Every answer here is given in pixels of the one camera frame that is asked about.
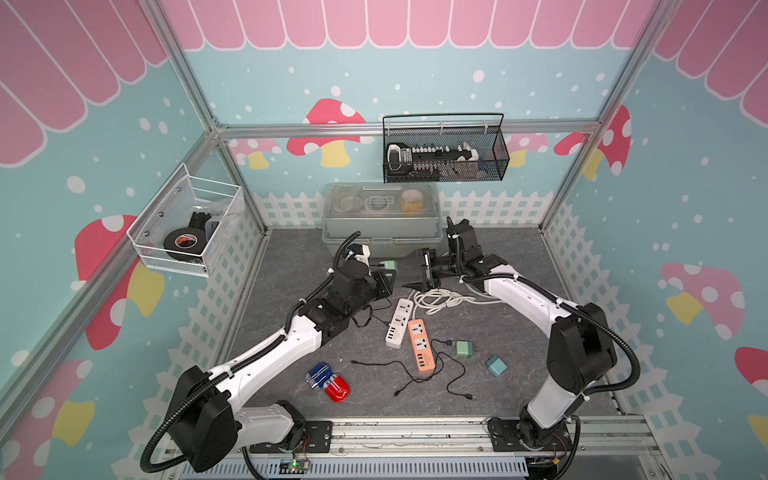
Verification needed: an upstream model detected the black shaver charging cable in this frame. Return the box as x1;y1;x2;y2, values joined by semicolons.
350;296;397;330

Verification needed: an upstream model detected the white power strip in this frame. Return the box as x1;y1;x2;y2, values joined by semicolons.
385;298;414;349

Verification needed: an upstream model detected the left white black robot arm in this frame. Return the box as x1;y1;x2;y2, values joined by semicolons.
139;232;396;474

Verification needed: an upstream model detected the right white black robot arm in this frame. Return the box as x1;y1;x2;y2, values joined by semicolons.
408;219;642;451

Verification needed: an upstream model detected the red blue electric shaver case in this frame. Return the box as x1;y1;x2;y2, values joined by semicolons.
305;362;351;403

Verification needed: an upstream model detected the translucent green storage box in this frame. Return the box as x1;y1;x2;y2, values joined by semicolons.
322;183;444;259

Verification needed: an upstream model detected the yellow tape roll in box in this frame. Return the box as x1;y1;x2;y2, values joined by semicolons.
400;189;424;215

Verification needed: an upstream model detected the green charger adapter with prongs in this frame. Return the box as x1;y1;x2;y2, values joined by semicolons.
455;340;475;358

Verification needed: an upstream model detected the orange power strip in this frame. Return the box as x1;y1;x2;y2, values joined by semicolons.
407;319;435;375

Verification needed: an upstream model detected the teal cube adapter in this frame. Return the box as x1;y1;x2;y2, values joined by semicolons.
486;355;508;377

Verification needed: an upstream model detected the black power strip in basket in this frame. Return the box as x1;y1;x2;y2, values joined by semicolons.
384;142;480;175

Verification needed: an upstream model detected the black electrical tape roll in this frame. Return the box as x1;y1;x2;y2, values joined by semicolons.
163;227;207;262

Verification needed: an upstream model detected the white coiled power cord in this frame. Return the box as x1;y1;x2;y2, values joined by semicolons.
410;286;505;317

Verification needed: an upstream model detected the long black usb cable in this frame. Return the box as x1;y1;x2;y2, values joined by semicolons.
349;337;478;401

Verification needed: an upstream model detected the black wire mesh wall basket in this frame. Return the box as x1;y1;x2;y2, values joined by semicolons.
381;113;510;183

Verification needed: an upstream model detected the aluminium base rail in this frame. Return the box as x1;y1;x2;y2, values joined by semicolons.
164;415;673;479

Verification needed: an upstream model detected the white wire wall basket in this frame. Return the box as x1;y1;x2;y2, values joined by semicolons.
126;165;244;277

